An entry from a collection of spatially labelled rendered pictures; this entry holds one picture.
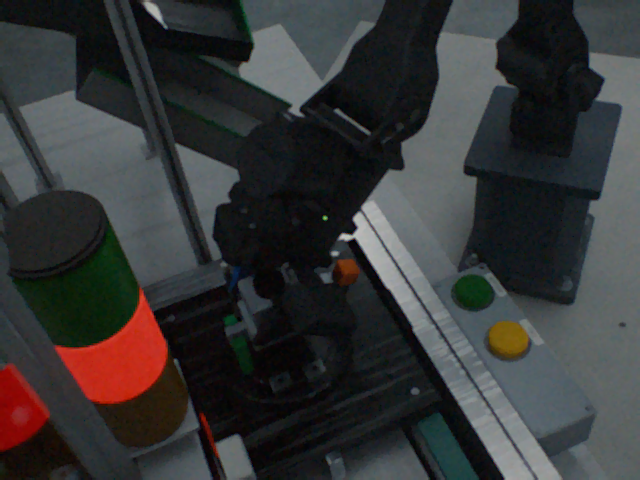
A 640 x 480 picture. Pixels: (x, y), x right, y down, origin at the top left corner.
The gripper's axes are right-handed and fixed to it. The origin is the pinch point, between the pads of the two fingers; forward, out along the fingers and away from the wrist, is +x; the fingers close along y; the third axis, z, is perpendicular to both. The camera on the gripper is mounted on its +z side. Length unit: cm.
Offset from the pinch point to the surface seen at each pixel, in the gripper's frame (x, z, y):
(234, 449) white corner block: 11.7, 0.0, 9.0
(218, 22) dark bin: -13.5, 2.6, -26.9
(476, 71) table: -16, -53, -44
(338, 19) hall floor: 27, -135, -196
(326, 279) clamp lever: -3.1, -5.8, 0.3
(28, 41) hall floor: 101, -49, -248
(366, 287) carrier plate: 0.5, -16.3, -3.9
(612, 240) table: -14, -50, -4
